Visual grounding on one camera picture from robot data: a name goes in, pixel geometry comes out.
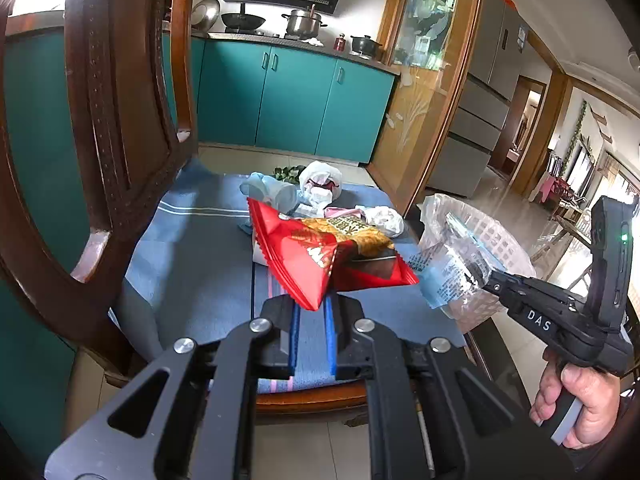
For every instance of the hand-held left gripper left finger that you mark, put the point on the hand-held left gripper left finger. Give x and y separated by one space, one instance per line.
294 345

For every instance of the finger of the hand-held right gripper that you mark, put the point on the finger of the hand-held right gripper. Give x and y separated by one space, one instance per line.
500 287

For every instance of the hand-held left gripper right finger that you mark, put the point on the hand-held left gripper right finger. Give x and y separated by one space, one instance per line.
330 342

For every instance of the white plastic basket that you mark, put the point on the white plastic basket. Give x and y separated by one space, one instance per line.
500 240

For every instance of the clear blue printed wrapper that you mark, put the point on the clear blue printed wrapper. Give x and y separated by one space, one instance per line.
440 270

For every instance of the red snack bag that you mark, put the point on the red snack bag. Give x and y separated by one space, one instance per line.
295 255

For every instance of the pink wrapper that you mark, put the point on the pink wrapper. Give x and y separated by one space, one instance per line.
345 212

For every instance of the white tissue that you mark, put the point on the white tissue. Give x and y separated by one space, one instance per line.
386 220

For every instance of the light blue cloth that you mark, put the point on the light blue cloth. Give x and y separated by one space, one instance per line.
270 190

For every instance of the white plastic bag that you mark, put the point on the white plastic bag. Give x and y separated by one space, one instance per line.
320 172

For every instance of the person's right hand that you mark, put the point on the person's right hand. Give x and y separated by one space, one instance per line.
600 405

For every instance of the green hanging garland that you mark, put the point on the green hanging garland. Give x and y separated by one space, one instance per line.
575 135

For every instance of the green leafy sprig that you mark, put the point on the green leafy sprig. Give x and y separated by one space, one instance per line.
287 174

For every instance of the grey refrigerator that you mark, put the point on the grey refrigerator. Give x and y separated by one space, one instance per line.
480 110

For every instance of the wooden framed glass partition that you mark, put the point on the wooden framed glass partition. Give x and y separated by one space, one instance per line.
425 85

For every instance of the teal kitchen base cabinets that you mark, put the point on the teal kitchen base cabinets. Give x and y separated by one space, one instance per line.
300 100

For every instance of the black lidded pot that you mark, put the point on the black lidded pot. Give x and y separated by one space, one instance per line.
365 46

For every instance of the dark wooden chair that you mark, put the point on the dark wooden chair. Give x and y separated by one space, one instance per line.
125 110

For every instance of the red bottle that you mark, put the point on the red bottle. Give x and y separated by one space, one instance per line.
340 44

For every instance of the steel cooking pot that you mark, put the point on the steel cooking pot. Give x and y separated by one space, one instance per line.
302 24

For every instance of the black wok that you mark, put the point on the black wok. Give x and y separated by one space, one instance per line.
242 21

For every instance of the steel wok lid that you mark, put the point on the steel wok lid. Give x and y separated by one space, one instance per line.
206 15

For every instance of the wooden door frame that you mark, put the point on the wooden door frame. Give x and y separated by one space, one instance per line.
542 125

